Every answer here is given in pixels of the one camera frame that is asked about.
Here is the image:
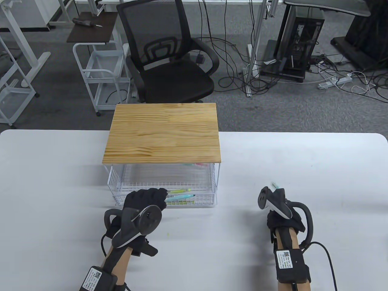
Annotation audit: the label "black machine base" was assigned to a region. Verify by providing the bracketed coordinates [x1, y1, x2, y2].
[330, 8, 388, 72]

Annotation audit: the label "person's right hand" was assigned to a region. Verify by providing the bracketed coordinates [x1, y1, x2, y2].
[266, 199, 306, 244]

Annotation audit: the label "black computer tower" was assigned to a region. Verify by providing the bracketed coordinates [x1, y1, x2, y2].
[274, 17, 325, 80]

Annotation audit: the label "dark brown side table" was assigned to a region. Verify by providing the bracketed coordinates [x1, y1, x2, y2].
[66, 12, 119, 43]

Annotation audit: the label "grey standing desk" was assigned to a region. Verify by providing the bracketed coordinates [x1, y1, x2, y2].
[261, 0, 372, 84]

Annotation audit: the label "person's left forearm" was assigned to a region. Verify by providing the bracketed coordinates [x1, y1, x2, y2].
[100, 246, 134, 284]

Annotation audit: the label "white wire basket drawer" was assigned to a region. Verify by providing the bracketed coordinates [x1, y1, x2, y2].
[107, 164, 218, 209]

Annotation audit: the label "person's right forearm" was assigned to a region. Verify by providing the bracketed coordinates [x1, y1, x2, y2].
[274, 227, 311, 291]

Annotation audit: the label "wooden top wire rack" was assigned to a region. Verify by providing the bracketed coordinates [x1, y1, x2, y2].
[102, 102, 222, 191]

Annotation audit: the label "black mesh office chair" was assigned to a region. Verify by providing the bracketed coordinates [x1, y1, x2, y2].
[116, 0, 220, 103]

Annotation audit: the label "aluminium profile post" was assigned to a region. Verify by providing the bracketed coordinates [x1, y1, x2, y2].
[244, 0, 273, 98]

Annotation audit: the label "black handled screwdriver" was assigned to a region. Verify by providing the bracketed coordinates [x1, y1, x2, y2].
[72, 18, 103, 28]

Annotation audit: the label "black tracking controller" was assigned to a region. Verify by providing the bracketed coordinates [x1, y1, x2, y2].
[258, 187, 313, 250]
[104, 205, 162, 249]

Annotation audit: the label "white desk leg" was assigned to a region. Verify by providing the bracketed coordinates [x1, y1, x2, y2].
[0, 0, 51, 89]

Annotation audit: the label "black floor cables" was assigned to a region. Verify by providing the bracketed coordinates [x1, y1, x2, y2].
[194, 0, 281, 93]
[309, 54, 388, 103]

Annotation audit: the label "white power strip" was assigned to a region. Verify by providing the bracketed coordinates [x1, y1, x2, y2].
[317, 76, 353, 90]

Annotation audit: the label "person's left hand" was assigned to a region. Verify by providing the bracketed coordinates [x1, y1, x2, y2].
[105, 188, 169, 257]

